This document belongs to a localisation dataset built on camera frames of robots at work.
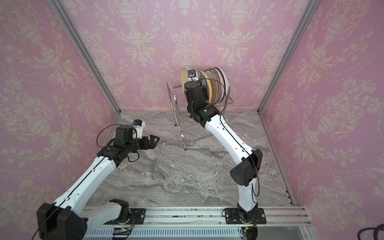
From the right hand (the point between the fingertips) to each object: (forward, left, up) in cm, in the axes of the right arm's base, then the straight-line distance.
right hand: (200, 85), depth 73 cm
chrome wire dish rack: (+2, +7, -37) cm, 38 cm away
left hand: (-16, +26, -22) cm, 38 cm away
